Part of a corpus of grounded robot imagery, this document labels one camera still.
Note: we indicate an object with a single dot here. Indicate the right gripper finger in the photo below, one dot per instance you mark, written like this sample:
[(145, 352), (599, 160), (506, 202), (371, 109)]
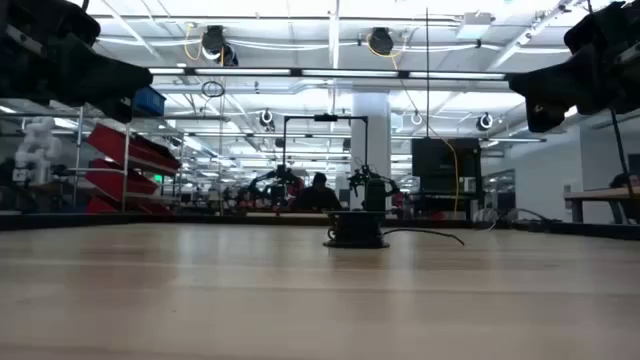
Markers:
[(542, 117), (555, 85)]

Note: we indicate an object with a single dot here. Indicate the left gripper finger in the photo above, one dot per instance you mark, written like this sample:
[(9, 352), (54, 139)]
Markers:
[(122, 112), (95, 75)]

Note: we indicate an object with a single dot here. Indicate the background black robot arm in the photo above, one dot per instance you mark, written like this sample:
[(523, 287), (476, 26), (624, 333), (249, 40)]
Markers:
[(275, 176), (375, 192)]

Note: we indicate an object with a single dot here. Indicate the blue storage bin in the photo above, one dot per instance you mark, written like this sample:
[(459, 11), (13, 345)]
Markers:
[(150, 102)]

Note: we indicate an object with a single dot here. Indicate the red storage bin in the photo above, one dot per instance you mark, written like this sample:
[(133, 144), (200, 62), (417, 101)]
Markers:
[(120, 182), (107, 206), (125, 145)]

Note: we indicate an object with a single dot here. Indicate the white robot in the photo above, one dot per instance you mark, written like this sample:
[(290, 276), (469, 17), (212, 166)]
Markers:
[(37, 145)]

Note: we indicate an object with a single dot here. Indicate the wooden work table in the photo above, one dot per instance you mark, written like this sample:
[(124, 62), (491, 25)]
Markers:
[(600, 195)]

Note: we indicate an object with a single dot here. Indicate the black monitor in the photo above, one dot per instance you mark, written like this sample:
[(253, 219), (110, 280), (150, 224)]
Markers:
[(445, 162)]

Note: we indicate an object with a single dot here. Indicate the white building column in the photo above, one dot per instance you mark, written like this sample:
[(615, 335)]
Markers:
[(370, 130)]

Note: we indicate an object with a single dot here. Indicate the ceiling light strip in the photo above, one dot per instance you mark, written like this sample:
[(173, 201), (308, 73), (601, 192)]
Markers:
[(350, 73)]

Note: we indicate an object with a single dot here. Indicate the black aluminium table frame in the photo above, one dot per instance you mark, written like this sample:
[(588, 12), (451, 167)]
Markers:
[(150, 220)]

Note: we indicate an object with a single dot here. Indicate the black gantry frame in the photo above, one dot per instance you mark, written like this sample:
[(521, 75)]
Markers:
[(325, 117)]

